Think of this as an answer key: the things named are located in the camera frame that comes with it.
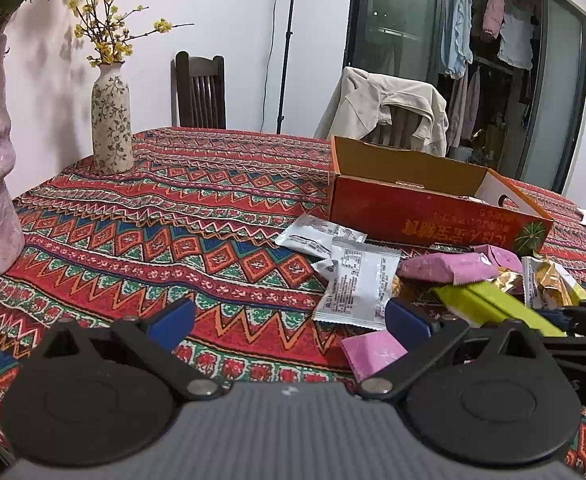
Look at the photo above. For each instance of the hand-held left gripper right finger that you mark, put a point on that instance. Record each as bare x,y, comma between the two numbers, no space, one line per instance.
407,321

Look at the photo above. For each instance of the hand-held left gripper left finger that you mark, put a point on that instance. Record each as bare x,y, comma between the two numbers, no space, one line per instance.
170,321

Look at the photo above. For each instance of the pink snack packet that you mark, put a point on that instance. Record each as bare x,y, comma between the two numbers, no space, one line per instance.
438,266
505,257
373,355

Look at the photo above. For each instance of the white gold green snack packet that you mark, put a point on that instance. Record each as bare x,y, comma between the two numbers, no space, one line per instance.
548,280

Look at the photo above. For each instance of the white printed snack packet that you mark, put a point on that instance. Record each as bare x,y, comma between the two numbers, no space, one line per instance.
358,285
313,237

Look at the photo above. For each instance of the gold foil snack packet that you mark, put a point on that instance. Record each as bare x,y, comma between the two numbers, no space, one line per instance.
510,280

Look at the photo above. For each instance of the small white snack packet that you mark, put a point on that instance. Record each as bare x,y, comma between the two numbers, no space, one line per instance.
325,269

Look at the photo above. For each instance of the orange cardboard box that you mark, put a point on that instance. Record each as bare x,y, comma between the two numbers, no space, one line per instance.
373,200

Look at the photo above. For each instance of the red patterned tablecloth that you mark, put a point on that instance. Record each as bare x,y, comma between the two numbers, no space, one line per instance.
173,220

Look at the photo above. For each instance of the chair under jacket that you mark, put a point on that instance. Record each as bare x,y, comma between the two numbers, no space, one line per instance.
398,130

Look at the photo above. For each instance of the floral ceramic vase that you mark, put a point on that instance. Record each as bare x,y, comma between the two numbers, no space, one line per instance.
112,125

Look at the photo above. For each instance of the beige jacket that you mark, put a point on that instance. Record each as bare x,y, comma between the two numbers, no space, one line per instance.
363,105

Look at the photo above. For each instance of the pale pink hanging coat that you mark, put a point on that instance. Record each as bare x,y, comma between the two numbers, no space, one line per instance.
468,105

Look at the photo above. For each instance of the dark wooden chair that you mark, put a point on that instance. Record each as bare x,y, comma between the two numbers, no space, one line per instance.
200,95

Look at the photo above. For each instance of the yellow blossom twigs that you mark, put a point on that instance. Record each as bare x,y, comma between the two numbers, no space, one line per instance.
105,50

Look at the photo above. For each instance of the black light stand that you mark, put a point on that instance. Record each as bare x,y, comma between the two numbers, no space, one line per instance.
287,60

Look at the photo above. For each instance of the white hanging garment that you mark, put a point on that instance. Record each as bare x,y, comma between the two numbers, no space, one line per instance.
517,40

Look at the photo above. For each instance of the light blue hanging shirt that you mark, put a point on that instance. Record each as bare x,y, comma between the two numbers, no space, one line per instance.
457,25

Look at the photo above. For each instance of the pink hanging garment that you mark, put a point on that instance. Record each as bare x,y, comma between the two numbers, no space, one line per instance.
494,15

